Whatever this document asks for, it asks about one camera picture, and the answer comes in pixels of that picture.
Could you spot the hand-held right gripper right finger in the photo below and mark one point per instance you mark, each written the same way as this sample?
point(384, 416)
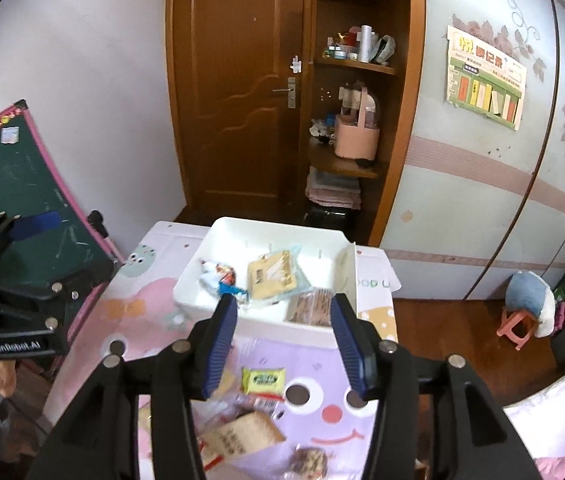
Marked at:
point(350, 345)

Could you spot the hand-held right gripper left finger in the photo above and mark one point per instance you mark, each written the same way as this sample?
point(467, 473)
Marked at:
point(220, 340)

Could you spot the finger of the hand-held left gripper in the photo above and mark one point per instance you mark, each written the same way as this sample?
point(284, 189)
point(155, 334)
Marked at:
point(37, 225)
point(62, 280)

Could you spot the green snack packet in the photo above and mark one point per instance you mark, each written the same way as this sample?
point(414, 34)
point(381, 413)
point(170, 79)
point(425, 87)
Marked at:
point(262, 381)

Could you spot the clear packet with red label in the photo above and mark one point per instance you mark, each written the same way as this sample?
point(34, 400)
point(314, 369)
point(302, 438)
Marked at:
point(257, 402)

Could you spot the beige cracker packet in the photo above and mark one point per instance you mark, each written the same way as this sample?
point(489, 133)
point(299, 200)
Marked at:
point(242, 437)

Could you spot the white plastic storage box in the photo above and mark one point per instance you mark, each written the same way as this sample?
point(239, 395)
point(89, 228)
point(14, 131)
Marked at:
point(262, 232)

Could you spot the round cookie packet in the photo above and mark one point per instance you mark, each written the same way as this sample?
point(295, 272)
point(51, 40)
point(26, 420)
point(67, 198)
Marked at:
point(310, 462)

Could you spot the person's left hand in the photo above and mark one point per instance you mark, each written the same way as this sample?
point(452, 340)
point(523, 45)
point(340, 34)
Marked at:
point(2, 377)

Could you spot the brown biscuit packet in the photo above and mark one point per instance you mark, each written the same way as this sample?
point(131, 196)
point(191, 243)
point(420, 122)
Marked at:
point(310, 307)

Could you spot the colourful candy packet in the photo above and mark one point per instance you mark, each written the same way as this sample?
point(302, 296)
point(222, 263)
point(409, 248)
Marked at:
point(220, 277)

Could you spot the yellow cracker packet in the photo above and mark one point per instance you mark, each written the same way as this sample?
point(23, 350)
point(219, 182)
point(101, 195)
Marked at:
point(272, 275)

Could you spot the black box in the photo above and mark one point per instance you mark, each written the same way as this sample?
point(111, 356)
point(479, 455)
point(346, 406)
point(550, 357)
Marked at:
point(327, 217)

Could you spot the stack of folded towels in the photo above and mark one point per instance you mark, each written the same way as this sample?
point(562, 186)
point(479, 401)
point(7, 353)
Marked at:
point(332, 190)

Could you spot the pink plastic stool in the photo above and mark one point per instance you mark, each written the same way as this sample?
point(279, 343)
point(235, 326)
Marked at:
point(515, 330)

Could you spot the blue cushion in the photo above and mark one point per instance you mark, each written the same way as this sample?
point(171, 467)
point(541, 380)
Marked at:
point(525, 290)

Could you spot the floral printed wardrobe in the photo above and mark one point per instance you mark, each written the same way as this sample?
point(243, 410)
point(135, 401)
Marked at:
point(462, 185)

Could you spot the white cloth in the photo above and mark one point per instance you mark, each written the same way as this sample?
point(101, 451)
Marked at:
point(545, 317)

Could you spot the pink basket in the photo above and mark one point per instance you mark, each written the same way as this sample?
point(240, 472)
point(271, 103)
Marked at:
point(357, 137)

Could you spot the white bedding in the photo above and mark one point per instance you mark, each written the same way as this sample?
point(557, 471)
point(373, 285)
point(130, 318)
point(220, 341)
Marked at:
point(552, 410)

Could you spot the wooden corner shelf unit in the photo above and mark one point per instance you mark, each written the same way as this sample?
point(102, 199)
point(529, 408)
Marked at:
point(407, 135)

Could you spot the wooden door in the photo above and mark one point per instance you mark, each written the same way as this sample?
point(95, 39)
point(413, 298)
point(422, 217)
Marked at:
point(232, 110)

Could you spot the white door latch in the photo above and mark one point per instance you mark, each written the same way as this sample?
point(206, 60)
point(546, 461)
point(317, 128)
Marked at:
point(296, 65)

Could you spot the group of small jars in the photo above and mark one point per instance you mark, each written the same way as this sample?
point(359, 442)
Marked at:
point(337, 51)

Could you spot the white cylinder bottle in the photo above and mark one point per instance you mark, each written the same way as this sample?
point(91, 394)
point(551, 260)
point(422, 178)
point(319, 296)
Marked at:
point(365, 42)

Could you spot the green chalkboard with pink frame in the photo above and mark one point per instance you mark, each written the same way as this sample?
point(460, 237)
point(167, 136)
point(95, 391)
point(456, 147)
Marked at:
point(27, 175)

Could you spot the wall poster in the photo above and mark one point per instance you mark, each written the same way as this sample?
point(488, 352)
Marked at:
point(485, 80)

